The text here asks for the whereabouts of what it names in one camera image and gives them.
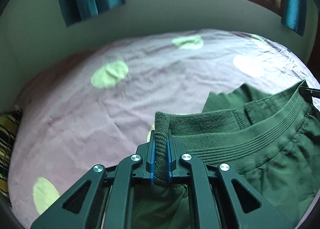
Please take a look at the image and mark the dark green shorts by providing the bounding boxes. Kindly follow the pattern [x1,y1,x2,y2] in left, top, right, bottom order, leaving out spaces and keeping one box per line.
[132,80,319,228]

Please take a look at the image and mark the striped yellow black pillow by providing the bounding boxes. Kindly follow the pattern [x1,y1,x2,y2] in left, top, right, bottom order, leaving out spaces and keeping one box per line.
[0,110,23,207]

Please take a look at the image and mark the pink bedsheet with green dots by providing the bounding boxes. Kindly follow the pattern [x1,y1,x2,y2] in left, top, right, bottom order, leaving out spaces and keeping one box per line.
[9,30,319,228]

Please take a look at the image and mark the teal curtain right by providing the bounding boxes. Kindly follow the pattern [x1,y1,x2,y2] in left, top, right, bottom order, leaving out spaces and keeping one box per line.
[281,0,307,37]

